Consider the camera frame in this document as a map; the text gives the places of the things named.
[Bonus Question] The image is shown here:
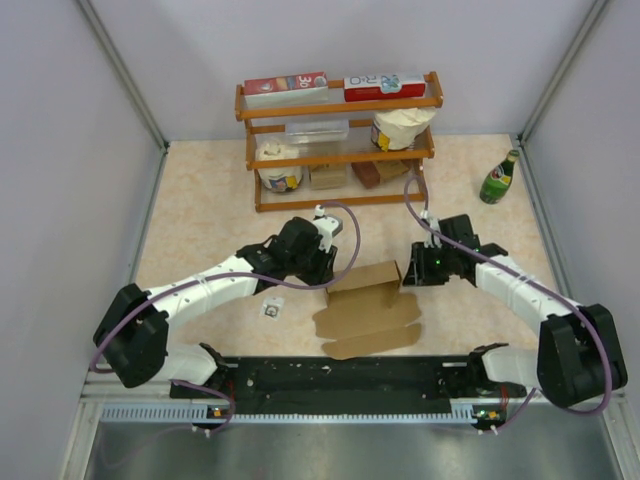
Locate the brown cardboard box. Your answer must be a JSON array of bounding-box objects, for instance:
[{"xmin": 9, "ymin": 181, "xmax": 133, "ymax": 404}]
[{"xmin": 313, "ymin": 260, "xmax": 422, "ymax": 360}]

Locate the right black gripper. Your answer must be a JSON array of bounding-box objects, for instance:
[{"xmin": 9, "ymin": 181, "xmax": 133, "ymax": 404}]
[{"xmin": 403, "ymin": 242, "xmax": 456, "ymax": 287}]

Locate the upper toilet paper roll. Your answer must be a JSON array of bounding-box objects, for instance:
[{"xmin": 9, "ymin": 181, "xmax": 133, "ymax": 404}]
[{"xmin": 371, "ymin": 107, "xmax": 437, "ymax": 151}]

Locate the red-brown scouring pad pack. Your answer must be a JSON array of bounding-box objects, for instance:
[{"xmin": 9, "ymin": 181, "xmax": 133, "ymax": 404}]
[{"xmin": 351, "ymin": 160, "xmax": 410, "ymax": 189}]

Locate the red white foil box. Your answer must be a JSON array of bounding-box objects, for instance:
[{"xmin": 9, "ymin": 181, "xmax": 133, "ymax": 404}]
[{"xmin": 243, "ymin": 72, "xmax": 330, "ymax": 109}]

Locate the green glass bottle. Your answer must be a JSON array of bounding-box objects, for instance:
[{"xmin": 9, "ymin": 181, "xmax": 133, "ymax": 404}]
[{"xmin": 479, "ymin": 149, "xmax": 520, "ymax": 205}]

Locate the lower toilet paper roll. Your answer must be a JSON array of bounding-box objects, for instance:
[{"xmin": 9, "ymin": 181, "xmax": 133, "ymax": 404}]
[{"xmin": 255, "ymin": 140, "xmax": 303, "ymax": 193}]

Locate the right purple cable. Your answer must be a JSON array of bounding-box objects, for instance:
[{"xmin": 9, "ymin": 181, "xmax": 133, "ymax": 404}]
[{"xmin": 403, "ymin": 173, "xmax": 614, "ymax": 435}]

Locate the beige sponge pack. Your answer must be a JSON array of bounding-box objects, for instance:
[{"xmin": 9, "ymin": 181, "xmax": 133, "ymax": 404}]
[{"xmin": 309, "ymin": 164, "xmax": 348, "ymax": 190}]

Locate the grey slotted cable duct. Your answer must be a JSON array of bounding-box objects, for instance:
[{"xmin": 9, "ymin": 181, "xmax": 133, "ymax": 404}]
[{"xmin": 101, "ymin": 398, "xmax": 506, "ymax": 425}]

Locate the toilet paper roll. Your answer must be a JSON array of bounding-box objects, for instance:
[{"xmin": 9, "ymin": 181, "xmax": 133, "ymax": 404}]
[
  {"xmin": 371, "ymin": 107, "xmax": 437, "ymax": 151},
  {"xmin": 255, "ymin": 140, "xmax": 303, "ymax": 193}
]

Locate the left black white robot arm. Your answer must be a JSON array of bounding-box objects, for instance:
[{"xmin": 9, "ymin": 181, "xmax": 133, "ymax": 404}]
[{"xmin": 93, "ymin": 214, "xmax": 342, "ymax": 397}]

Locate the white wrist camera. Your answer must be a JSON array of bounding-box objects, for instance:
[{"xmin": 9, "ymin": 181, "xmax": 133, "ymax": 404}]
[
  {"xmin": 420, "ymin": 209, "xmax": 442, "ymax": 248},
  {"xmin": 312, "ymin": 205, "xmax": 343, "ymax": 253}
]

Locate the orange wooden shelf rack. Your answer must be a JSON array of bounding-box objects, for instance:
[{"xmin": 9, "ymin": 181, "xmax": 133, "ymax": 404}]
[{"xmin": 235, "ymin": 71, "xmax": 444, "ymax": 213}]

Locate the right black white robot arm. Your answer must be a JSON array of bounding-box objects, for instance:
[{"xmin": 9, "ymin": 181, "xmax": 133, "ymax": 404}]
[{"xmin": 403, "ymin": 212, "xmax": 628, "ymax": 409}]

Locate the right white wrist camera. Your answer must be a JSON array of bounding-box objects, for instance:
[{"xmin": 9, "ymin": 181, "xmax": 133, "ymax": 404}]
[{"xmin": 420, "ymin": 209, "xmax": 442, "ymax": 248}]

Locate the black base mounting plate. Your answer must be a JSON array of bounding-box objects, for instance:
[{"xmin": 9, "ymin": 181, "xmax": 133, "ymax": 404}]
[{"xmin": 169, "ymin": 355, "xmax": 529, "ymax": 415}]

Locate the red white wrap box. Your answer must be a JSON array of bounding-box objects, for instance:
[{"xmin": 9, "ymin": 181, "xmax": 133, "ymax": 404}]
[{"xmin": 343, "ymin": 73, "xmax": 426, "ymax": 102}]

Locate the small plastic bag packet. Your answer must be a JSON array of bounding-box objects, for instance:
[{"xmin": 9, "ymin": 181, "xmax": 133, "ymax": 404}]
[{"xmin": 261, "ymin": 297, "xmax": 285, "ymax": 320}]

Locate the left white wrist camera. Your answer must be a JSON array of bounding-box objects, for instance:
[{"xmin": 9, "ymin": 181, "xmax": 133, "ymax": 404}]
[{"xmin": 312, "ymin": 205, "xmax": 343, "ymax": 253}]

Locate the clear plastic container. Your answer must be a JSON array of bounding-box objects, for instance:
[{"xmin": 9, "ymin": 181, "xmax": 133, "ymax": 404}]
[{"xmin": 285, "ymin": 119, "xmax": 350, "ymax": 145}]

